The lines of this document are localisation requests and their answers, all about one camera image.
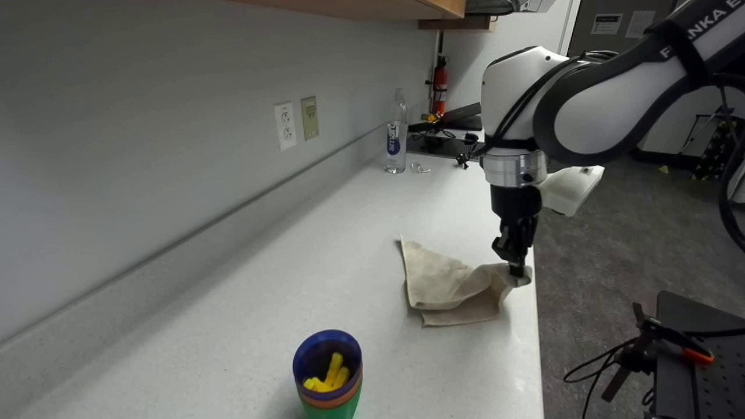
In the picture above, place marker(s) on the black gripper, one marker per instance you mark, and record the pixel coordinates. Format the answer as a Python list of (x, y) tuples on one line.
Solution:
[(516, 212)]

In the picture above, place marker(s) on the beige cloth towel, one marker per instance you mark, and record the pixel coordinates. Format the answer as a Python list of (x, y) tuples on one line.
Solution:
[(448, 292)]

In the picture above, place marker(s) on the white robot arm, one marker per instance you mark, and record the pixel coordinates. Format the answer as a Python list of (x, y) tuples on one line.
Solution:
[(592, 109)]

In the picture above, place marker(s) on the clear plastic water bottle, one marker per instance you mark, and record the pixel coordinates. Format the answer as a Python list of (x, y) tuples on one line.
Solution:
[(397, 133)]

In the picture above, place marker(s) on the red fire extinguisher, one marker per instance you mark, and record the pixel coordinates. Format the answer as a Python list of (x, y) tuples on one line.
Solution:
[(438, 90)]

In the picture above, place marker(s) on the yellow item in cup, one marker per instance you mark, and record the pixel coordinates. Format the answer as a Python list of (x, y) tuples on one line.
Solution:
[(335, 375)]

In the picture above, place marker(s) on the stacked colourful cups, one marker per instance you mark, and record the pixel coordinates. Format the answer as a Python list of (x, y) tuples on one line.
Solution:
[(313, 359)]

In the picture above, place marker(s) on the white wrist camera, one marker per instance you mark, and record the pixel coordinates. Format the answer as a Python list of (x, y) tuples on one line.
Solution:
[(568, 188)]

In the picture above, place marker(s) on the black camera tripod stand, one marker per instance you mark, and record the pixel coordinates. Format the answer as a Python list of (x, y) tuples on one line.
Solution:
[(691, 351)]

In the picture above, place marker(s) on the beige wall switch plate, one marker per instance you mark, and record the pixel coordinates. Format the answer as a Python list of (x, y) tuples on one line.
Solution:
[(310, 118)]

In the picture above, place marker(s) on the white wall power outlet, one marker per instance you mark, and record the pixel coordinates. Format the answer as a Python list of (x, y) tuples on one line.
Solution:
[(285, 121)]

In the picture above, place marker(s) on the wooden wall cabinet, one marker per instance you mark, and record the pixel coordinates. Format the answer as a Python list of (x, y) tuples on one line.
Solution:
[(371, 8)]

